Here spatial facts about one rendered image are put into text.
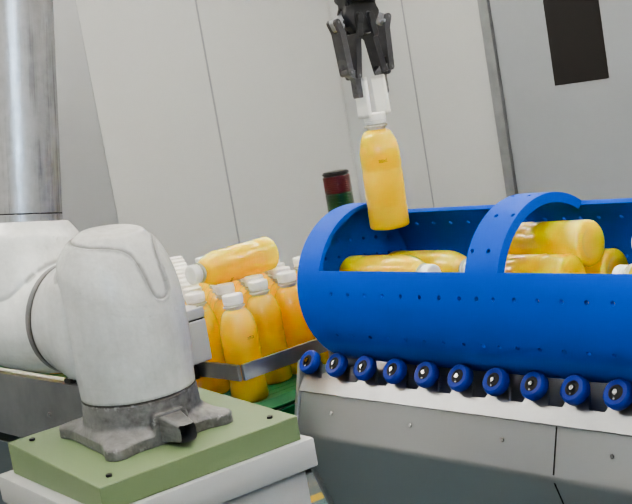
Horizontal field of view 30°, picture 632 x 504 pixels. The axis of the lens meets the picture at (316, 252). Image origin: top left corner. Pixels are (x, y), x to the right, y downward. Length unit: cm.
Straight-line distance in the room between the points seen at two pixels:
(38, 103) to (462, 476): 87
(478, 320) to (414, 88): 527
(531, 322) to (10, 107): 79
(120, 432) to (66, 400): 121
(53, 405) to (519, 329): 138
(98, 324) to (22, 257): 19
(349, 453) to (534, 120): 433
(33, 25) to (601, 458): 99
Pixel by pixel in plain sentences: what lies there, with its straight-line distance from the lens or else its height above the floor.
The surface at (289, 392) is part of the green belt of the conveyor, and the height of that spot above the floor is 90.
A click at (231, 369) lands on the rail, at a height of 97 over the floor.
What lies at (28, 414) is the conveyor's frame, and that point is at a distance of 294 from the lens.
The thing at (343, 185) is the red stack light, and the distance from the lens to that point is 267.
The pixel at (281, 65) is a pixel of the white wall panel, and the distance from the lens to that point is 728.
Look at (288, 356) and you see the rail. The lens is 222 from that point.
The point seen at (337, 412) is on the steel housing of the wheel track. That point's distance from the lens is 210.
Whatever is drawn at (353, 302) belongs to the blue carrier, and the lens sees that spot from 196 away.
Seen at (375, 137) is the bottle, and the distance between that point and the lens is 203.
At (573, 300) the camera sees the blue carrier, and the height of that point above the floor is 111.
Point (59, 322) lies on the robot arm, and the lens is 155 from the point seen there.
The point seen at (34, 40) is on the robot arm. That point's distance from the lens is 170.
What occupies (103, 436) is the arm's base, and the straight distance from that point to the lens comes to 155.
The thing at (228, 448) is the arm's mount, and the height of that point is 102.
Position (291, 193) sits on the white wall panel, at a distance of 725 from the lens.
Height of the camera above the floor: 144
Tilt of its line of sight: 8 degrees down
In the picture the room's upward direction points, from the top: 10 degrees counter-clockwise
